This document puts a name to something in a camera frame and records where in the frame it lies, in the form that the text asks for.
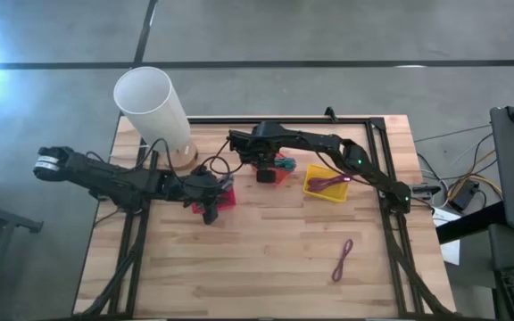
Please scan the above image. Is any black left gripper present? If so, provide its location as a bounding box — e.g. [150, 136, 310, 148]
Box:
[180, 167, 236, 213]

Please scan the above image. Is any white cylindrical table lamp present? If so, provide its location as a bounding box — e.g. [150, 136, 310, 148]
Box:
[112, 65, 200, 172]

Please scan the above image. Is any black power adapter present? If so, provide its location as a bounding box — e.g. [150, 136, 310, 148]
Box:
[447, 179, 481, 214]

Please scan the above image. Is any orange plastic basket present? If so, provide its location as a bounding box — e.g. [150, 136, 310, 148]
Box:
[251, 153, 295, 185]

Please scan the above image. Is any blue black braided cable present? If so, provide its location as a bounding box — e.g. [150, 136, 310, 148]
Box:
[275, 155, 298, 173]

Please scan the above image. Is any black desk bar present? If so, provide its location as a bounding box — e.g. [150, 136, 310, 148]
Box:
[435, 200, 508, 244]

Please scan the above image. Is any yellow plastic basket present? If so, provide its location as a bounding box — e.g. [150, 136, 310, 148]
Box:
[302, 163, 352, 204]

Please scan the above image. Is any grey camera device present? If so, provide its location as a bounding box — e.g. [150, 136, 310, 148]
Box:
[410, 182, 443, 200]

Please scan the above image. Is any red plastic basket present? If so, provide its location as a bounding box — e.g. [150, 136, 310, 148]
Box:
[191, 186, 237, 215]

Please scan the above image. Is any white paper sheet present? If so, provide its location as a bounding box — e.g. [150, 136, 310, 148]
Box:
[430, 207, 462, 268]

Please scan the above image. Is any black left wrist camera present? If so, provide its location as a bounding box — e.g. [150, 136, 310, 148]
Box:
[202, 205, 220, 226]

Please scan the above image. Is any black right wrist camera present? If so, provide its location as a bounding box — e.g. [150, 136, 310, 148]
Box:
[255, 168, 279, 185]

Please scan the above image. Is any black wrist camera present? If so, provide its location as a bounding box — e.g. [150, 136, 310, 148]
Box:
[202, 205, 220, 226]
[255, 168, 279, 185]

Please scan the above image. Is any yellow floor cable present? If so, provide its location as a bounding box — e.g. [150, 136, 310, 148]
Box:
[446, 149, 504, 198]

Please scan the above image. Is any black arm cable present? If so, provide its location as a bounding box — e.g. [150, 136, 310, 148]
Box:
[138, 136, 182, 180]

